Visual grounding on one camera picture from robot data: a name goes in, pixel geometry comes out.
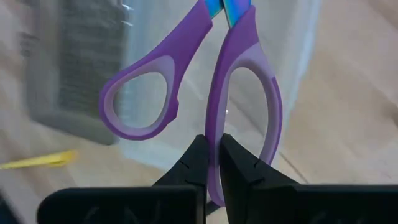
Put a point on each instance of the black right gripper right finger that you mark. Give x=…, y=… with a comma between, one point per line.
x=280, y=205

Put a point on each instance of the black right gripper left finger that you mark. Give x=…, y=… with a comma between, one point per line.
x=174, y=202

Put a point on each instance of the yellow highlighter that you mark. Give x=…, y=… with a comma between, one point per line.
x=40, y=160

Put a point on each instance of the clear plastic supply box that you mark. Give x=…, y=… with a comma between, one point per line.
x=289, y=46

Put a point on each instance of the purple scissors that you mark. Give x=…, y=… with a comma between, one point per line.
x=186, y=43

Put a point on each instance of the grey plastic box lid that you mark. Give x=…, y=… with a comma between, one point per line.
x=87, y=62

